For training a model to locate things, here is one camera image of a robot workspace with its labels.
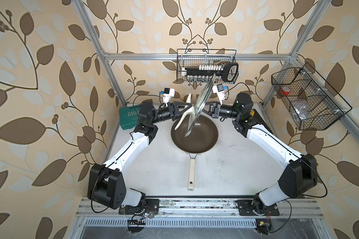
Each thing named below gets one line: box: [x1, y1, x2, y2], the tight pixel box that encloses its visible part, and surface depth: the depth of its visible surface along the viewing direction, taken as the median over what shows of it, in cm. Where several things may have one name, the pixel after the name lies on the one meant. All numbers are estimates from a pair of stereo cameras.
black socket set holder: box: [180, 62, 239, 84], surface depth 86 cm
